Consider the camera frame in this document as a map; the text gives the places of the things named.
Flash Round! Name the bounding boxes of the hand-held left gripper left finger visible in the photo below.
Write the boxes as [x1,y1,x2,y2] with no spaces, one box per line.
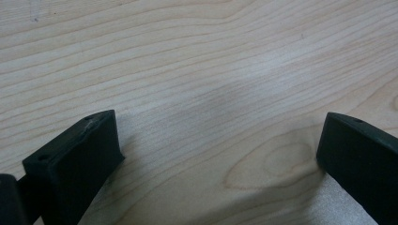
[22,109,126,225]

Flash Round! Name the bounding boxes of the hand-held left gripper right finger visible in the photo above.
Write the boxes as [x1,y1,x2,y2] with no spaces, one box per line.
[315,112,398,225]

